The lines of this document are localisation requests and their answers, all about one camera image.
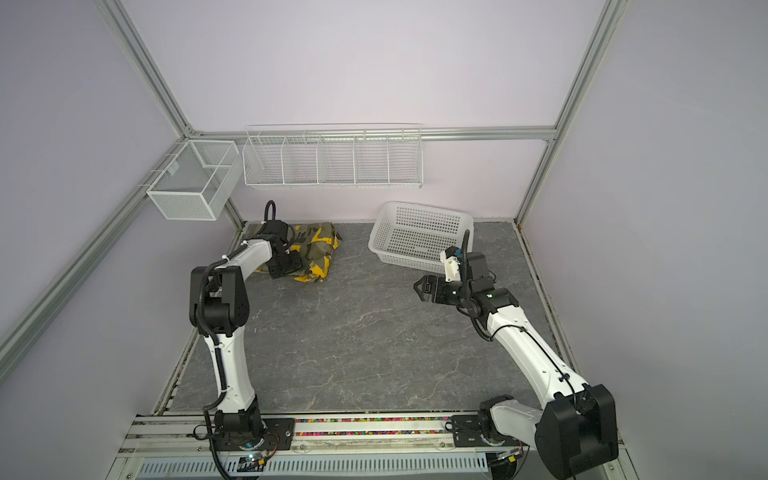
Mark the small white mesh box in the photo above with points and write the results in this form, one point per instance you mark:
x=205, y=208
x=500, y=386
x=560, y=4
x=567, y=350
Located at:
x=197, y=181

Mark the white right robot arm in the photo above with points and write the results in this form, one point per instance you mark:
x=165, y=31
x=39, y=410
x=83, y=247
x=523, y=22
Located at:
x=574, y=426

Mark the white plastic laundry basket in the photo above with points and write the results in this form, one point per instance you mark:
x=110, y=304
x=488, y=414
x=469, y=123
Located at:
x=414, y=235

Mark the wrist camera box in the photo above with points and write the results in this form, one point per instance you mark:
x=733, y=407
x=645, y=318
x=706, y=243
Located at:
x=276, y=229
x=461, y=265

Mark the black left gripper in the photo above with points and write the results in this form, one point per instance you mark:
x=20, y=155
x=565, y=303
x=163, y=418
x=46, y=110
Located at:
x=296, y=266

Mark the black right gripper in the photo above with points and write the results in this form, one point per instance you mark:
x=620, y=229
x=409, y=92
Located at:
x=431, y=280

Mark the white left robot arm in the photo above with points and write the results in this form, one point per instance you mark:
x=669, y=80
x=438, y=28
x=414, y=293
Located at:
x=219, y=309

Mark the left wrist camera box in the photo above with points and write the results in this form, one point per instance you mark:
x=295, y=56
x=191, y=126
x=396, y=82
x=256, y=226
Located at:
x=276, y=229

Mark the long white wire shelf basket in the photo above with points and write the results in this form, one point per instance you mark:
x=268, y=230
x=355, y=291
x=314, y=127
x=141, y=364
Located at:
x=345, y=155

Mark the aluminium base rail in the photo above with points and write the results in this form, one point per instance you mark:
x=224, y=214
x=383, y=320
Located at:
x=379, y=445

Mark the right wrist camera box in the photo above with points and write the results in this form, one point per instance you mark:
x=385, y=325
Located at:
x=461, y=265

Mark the camouflage yellow green trousers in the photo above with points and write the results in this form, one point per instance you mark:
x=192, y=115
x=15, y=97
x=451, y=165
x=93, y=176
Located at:
x=316, y=243

